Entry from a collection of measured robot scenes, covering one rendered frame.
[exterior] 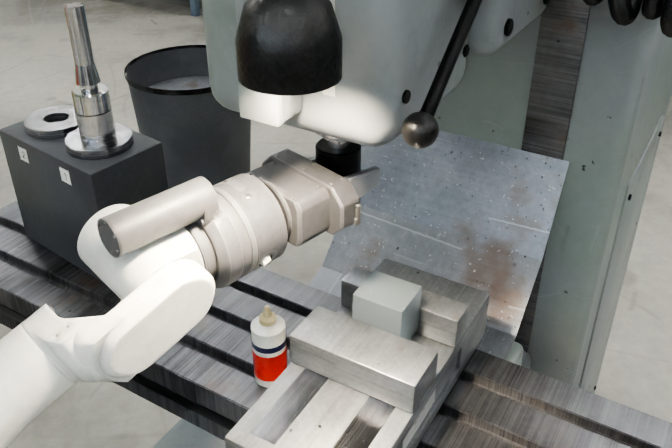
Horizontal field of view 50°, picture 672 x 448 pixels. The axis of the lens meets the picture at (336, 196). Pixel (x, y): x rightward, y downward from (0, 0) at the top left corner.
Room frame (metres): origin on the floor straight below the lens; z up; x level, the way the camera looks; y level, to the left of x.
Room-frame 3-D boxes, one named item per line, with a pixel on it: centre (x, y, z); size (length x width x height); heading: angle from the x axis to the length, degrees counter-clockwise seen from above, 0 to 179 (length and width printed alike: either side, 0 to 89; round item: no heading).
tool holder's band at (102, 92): (0.89, 0.33, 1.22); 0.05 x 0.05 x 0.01
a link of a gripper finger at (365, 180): (0.63, -0.02, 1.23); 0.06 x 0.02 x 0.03; 135
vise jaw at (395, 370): (0.58, -0.03, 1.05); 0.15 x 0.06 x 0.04; 60
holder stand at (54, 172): (0.92, 0.36, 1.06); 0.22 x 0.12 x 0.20; 52
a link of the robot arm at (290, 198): (0.59, 0.06, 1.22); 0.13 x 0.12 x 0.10; 45
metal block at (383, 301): (0.62, -0.06, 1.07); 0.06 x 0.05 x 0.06; 60
